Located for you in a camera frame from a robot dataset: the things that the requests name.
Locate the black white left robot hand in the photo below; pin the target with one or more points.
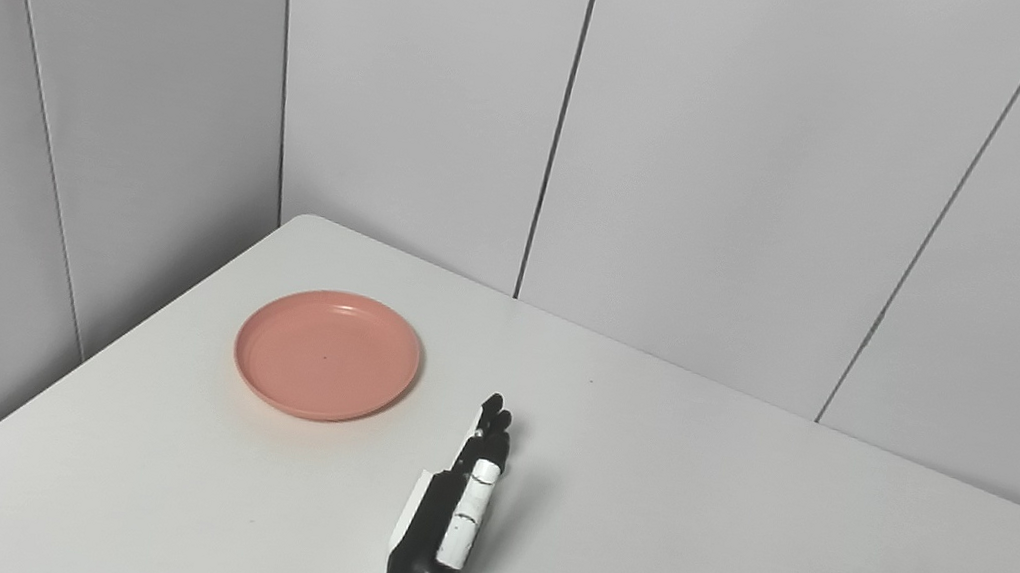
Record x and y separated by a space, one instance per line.
424 557

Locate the pink round plate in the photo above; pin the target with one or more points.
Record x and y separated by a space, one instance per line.
328 355

